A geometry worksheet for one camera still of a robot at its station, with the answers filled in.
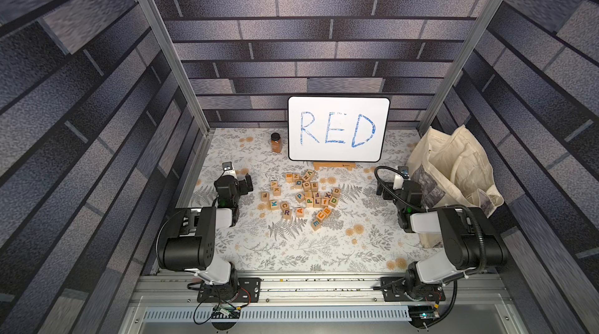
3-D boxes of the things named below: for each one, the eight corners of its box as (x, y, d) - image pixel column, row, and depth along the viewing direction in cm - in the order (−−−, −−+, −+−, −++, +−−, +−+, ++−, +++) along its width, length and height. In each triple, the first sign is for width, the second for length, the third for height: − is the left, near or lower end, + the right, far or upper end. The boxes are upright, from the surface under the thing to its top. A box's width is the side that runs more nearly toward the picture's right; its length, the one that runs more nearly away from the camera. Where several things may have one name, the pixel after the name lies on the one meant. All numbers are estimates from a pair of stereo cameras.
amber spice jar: (272, 153, 113) (270, 139, 105) (273, 147, 116) (271, 133, 107) (281, 153, 113) (279, 139, 105) (281, 147, 116) (279, 133, 107)
